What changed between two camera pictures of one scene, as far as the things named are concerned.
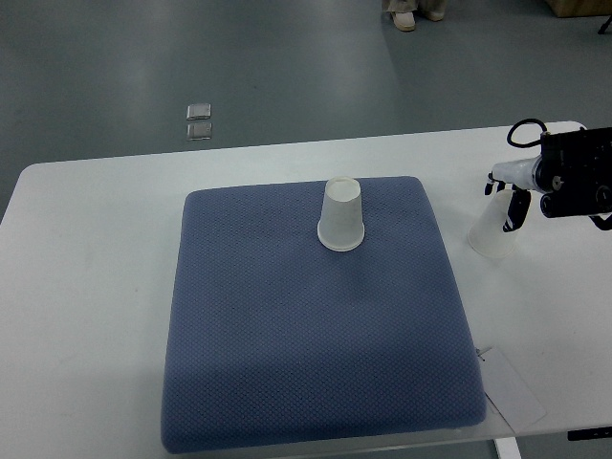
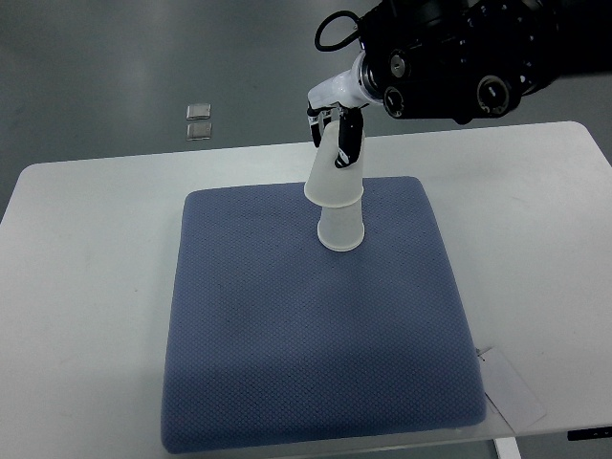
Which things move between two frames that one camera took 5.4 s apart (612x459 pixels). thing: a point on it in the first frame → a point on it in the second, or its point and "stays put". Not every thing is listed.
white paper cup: x=487 y=236 → x=330 y=185
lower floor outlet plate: x=199 y=131 stays put
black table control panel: x=591 y=433 stays put
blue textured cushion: x=273 y=339 stays put
